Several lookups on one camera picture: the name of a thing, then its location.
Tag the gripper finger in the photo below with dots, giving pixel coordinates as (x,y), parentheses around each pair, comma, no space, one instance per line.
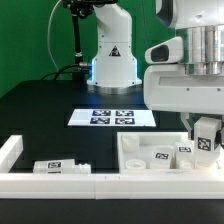
(188,124)
(219,139)

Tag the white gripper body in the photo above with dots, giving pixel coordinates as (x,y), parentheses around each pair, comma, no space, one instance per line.
(168,88)

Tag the white square tabletop part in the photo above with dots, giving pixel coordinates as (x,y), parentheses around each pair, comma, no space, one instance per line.
(144,152)

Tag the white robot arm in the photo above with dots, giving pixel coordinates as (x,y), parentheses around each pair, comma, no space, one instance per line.
(186,72)

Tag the white U-shaped fence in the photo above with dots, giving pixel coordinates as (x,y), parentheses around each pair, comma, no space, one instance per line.
(196,184)

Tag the white sheet with tags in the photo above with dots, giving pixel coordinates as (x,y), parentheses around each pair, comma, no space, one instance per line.
(112,117)

